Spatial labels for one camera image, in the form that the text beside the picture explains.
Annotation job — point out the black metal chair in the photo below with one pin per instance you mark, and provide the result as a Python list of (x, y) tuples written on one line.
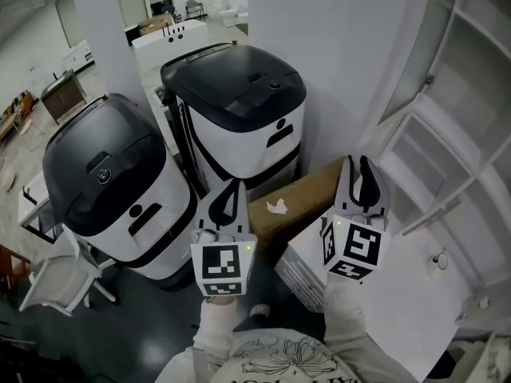
[(194, 8)]

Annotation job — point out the white slatted chair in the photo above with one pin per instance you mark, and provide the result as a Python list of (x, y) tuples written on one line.
[(60, 277)]

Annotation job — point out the torn white paper scrap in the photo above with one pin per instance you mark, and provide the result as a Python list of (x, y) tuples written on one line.
[(277, 207)]

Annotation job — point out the small round mirror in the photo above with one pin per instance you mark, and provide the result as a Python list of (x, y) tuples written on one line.
[(441, 261)]

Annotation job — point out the white shelf cabinet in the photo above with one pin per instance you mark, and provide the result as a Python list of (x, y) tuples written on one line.
[(475, 182)]

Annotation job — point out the white robot with black lid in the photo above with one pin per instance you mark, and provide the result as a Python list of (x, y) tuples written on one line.
[(120, 198), (239, 134)]

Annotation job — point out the small white figurine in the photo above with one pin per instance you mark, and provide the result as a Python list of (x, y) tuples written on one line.
[(483, 302)]

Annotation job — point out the white cabinet door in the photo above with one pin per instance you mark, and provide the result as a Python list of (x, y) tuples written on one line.
[(423, 42)]

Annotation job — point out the brown cardboard box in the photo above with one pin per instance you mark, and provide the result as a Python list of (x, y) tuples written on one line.
[(155, 24)]

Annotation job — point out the dark wooden side cabinet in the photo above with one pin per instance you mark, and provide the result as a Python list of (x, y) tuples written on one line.
[(64, 94)]

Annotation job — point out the person's grey slipper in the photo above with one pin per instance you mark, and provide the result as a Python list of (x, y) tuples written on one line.
[(260, 310)]

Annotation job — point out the long flat cardboard box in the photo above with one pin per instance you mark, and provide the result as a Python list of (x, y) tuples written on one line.
[(303, 198)]

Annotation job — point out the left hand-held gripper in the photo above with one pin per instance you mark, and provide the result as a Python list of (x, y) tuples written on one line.
[(223, 265)]

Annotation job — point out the person's left hand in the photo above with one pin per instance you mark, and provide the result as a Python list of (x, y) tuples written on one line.
[(211, 238)]

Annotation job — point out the white counter with black holes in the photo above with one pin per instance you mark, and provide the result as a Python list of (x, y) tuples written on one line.
[(175, 40)]

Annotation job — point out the light wooden table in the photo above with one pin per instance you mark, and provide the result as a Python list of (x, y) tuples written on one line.
[(16, 112)]

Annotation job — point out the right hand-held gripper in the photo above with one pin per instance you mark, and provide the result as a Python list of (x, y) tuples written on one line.
[(355, 249)]

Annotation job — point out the person's left forearm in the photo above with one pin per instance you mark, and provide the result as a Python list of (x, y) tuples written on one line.
[(217, 325)]

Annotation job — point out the person's cream printed sweatshirt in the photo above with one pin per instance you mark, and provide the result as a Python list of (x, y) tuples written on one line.
[(279, 357)]

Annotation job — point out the person's right hand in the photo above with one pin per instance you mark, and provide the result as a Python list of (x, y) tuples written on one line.
[(377, 221)]

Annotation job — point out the white table with black frame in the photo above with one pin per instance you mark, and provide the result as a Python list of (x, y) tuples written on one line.
[(38, 210)]

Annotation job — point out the person's right forearm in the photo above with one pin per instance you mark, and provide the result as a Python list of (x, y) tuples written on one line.
[(345, 313)]

